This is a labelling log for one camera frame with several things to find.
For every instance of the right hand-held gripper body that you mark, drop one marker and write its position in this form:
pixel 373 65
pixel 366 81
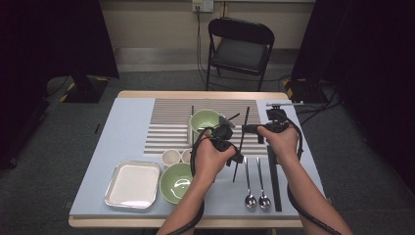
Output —
pixel 277 117

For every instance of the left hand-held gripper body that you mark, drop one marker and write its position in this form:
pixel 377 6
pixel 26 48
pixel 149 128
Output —
pixel 221 133

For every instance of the long metal spoon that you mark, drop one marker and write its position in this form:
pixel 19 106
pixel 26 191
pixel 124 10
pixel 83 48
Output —
pixel 250 200
pixel 235 116
pixel 264 201

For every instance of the green bowl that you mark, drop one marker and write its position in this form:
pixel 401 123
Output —
pixel 173 182
pixel 204 119

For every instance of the square white plate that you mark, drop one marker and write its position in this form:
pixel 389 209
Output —
pixel 191 137
pixel 130 182

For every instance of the row of black chopsticks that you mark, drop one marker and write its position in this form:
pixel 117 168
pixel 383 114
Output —
pixel 275 189

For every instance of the person's left hand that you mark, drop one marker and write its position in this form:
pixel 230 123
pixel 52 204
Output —
pixel 208 163

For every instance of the person's right hand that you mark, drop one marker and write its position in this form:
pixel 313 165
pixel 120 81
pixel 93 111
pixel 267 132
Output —
pixel 282 145

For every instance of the black stand base striped tape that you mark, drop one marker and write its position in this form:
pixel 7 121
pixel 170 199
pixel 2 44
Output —
pixel 303 93
pixel 84 91

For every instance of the white ceramic cup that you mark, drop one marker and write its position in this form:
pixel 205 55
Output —
pixel 186 156
pixel 171 157

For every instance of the striped placemat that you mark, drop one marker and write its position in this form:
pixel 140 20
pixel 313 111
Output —
pixel 169 130

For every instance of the black folding chair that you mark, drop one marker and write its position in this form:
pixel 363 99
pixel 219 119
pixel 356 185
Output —
pixel 241 54

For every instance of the light blue table mat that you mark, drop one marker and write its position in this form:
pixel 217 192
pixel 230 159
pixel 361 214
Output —
pixel 130 130

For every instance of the black curtain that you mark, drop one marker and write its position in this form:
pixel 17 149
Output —
pixel 375 65
pixel 49 32

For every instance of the small black floor object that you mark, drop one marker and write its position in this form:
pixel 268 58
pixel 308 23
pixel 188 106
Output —
pixel 97 128

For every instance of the white wall outlet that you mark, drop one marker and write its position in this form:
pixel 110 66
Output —
pixel 203 5

